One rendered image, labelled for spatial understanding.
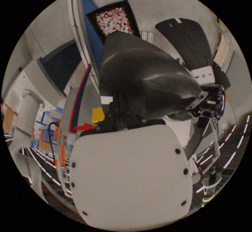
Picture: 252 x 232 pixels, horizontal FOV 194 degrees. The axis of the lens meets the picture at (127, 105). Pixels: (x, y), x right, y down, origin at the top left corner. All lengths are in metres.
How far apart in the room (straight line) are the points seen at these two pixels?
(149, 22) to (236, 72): 5.17
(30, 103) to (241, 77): 6.12
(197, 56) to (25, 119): 0.73
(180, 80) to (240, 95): 5.73
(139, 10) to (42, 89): 1.33
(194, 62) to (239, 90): 5.54
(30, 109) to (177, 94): 0.56
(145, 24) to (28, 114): 1.46
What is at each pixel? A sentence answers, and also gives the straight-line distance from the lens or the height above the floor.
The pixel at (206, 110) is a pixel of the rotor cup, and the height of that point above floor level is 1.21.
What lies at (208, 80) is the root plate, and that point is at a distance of 0.33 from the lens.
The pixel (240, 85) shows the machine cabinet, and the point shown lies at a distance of 5.72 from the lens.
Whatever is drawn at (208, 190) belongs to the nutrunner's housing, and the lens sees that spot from 0.35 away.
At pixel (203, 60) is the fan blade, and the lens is 0.33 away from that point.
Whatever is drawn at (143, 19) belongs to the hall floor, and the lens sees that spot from 1.32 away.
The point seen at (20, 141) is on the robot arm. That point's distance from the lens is 0.46.
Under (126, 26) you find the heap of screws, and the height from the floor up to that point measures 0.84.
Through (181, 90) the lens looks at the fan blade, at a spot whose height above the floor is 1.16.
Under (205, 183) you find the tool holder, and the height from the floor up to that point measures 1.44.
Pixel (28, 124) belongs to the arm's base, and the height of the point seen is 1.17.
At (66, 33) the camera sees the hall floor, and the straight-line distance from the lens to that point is 1.41.
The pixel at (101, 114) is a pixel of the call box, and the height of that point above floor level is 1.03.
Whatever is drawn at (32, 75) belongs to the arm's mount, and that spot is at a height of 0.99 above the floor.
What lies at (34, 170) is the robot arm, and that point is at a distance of 0.49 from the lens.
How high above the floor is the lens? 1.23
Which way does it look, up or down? 32 degrees down
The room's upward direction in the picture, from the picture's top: 168 degrees clockwise
